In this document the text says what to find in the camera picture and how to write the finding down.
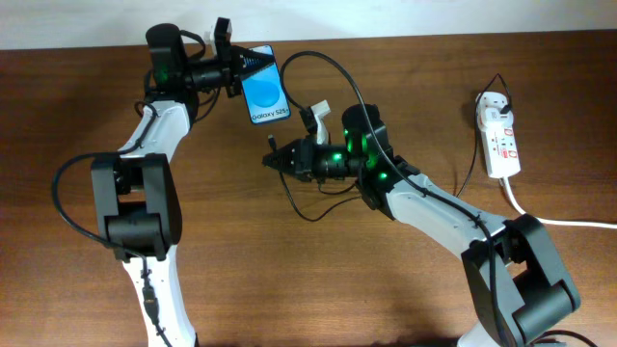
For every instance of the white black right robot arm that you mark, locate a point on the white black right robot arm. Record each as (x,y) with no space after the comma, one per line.
(519,285)

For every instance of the blue Galaxy smartphone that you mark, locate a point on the blue Galaxy smartphone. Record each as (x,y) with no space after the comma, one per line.
(264,98)

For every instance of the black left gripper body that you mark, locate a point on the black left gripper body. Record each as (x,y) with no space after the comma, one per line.
(214,73)

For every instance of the white power strip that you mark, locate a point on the white power strip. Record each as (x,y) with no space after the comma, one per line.
(500,150)

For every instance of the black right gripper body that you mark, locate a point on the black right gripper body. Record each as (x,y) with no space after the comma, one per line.
(300,161)

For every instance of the white charger adapter plug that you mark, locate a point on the white charger adapter plug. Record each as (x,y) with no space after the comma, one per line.
(495,111)

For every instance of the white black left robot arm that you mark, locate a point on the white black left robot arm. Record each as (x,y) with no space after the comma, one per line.
(137,208)

